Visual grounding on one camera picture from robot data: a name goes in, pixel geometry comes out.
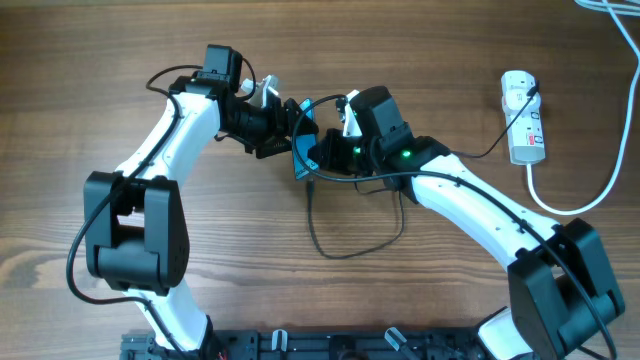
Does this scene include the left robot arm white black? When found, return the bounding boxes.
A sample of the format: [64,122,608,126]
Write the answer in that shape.
[66,45,318,359]

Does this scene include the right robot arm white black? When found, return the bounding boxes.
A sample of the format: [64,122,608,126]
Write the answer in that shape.
[301,86,625,359]

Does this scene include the white power strip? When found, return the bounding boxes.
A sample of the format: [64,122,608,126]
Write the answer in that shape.
[501,70,546,166]

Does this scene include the white cable top corner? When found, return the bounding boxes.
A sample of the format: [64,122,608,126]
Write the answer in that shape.
[573,0,640,18]

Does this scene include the white charger plug adapter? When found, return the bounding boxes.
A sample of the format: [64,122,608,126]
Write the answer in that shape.
[502,86,541,115]

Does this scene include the white power strip cord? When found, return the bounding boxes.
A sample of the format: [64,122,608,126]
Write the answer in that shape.
[524,0,640,217]

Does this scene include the black charger cable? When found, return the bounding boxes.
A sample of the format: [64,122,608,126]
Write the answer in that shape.
[305,82,541,261]

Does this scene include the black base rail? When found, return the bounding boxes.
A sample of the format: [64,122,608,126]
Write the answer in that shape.
[119,327,489,360]

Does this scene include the blue Galaxy smartphone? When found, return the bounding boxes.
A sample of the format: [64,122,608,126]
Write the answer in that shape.
[291,97,321,182]

